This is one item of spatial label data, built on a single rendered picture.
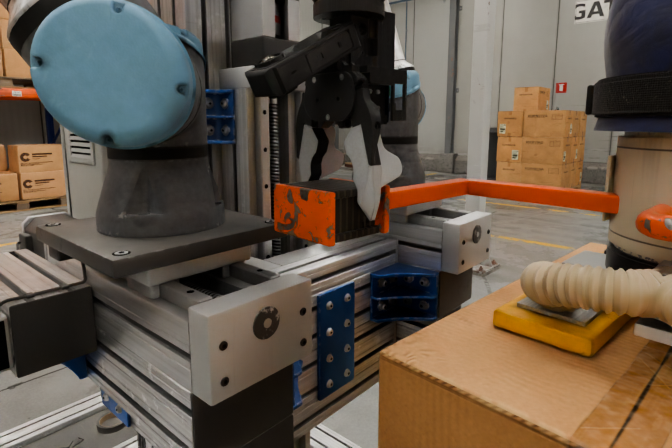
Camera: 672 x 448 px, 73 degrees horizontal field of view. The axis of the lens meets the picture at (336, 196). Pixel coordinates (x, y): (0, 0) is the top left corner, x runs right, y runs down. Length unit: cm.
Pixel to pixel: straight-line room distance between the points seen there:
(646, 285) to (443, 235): 43
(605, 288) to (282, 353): 31
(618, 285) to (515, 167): 732
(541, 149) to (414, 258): 680
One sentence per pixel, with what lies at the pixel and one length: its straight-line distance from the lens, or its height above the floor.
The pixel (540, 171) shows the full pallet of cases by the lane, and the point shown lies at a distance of 765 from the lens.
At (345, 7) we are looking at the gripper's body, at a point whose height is 127.
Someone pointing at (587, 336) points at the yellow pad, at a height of 97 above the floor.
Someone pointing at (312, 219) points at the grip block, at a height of 107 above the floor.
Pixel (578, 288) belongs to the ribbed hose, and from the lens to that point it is 46.
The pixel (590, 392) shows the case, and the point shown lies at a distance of 46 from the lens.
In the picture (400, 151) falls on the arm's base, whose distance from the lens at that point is 89.
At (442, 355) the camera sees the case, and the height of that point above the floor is 94.
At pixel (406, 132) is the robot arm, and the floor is 115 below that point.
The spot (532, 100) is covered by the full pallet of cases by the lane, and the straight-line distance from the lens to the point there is 830.
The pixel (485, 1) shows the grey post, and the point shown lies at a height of 204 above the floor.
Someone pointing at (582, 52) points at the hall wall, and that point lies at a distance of 1035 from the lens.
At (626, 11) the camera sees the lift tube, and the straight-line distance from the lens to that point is 56.
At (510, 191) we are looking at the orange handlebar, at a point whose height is 108.
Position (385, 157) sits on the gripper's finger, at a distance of 46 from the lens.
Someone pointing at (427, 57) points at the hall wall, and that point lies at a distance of 1165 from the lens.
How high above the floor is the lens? 116
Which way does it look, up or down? 9 degrees down
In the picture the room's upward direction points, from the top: straight up
